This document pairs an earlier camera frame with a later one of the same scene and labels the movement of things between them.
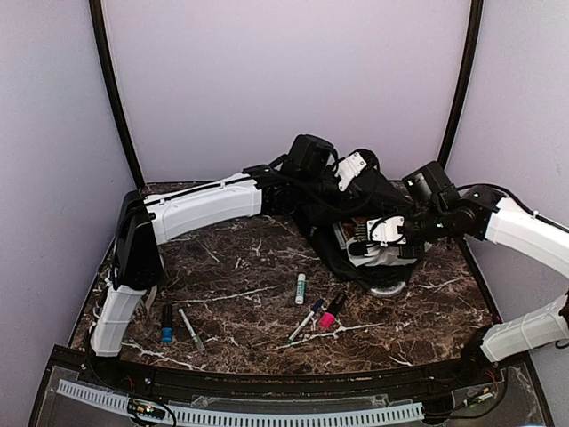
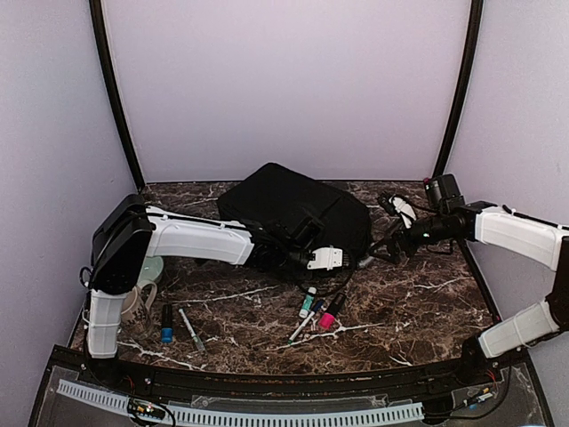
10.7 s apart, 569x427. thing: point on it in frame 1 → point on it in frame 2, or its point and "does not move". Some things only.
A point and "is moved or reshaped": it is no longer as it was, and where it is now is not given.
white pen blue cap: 306,321 does not move
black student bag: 378,197 is moved or reshaped
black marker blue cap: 167,330 does not move
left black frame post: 96,7 does not move
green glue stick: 301,288 → 308,302
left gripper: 355,193 → 297,274
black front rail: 233,382 does not move
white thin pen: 191,330 does not move
